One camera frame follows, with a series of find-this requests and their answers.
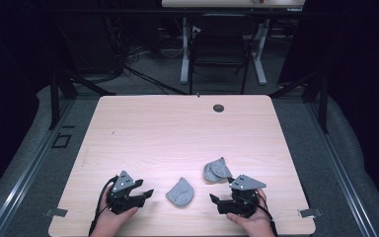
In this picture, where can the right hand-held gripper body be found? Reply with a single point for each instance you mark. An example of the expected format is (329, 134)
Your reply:
(240, 204)

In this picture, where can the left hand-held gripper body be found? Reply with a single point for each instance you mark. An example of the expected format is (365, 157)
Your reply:
(121, 200)

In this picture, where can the grey ankle sock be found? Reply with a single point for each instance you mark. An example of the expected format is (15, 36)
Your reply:
(215, 169)
(180, 194)

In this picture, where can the person's left hand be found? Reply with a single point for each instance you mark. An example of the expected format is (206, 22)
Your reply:
(107, 223)

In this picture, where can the person's right hand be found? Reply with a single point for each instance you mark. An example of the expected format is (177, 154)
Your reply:
(256, 227)

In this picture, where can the grey metal table clip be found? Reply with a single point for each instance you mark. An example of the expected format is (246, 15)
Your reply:
(310, 213)
(56, 212)

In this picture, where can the black round table grommet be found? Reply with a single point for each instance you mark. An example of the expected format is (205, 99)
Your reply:
(218, 108)

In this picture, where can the black folding chair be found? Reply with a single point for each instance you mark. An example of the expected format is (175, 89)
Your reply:
(218, 49)

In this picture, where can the white desk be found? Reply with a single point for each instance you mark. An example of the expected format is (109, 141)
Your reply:
(210, 3)

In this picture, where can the aluminium floor rail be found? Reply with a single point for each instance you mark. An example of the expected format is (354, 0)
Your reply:
(339, 164)
(29, 168)

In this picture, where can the black metal frame strut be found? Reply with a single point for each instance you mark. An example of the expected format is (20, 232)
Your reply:
(54, 98)
(324, 105)

